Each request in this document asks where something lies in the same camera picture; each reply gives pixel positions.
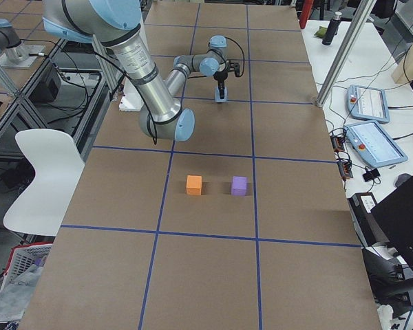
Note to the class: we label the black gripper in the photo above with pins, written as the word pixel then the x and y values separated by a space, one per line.
pixel 220 78

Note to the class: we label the light blue foam block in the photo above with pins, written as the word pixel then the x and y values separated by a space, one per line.
pixel 221 94

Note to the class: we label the second grey robot arm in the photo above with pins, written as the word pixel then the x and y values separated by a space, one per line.
pixel 14 53

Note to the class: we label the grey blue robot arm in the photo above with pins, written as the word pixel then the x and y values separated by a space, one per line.
pixel 117 24

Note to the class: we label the purple foam block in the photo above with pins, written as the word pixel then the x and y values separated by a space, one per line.
pixel 239 186

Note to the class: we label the orange foam block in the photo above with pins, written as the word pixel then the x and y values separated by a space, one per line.
pixel 194 185

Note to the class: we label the green cloth pouch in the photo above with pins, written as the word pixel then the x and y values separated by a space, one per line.
pixel 321 32

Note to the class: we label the black water bottle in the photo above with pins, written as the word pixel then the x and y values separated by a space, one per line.
pixel 332 28

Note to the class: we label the black relay board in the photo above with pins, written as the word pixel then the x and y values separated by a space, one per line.
pixel 343 159

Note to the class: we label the far blue teach pendant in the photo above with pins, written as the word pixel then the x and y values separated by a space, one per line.
pixel 367 103

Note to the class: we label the blue teach pendant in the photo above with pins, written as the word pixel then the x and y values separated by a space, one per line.
pixel 367 103
pixel 373 144

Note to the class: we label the near blue teach pendant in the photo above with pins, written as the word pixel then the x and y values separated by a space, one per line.
pixel 373 144

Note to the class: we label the black power adapter box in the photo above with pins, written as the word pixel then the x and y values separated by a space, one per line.
pixel 362 204

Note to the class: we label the black computer mouse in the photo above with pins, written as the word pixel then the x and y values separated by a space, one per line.
pixel 401 179

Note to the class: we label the white chair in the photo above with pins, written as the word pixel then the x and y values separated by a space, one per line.
pixel 41 207

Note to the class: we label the black laptop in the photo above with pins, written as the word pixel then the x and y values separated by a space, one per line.
pixel 394 215

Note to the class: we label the white laundry basket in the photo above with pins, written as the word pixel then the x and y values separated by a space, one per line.
pixel 21 258

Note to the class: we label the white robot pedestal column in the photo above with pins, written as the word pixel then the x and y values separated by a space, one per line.
pixel 131 100

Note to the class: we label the aluminium frame post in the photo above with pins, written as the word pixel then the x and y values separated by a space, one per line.
pixel 350 38

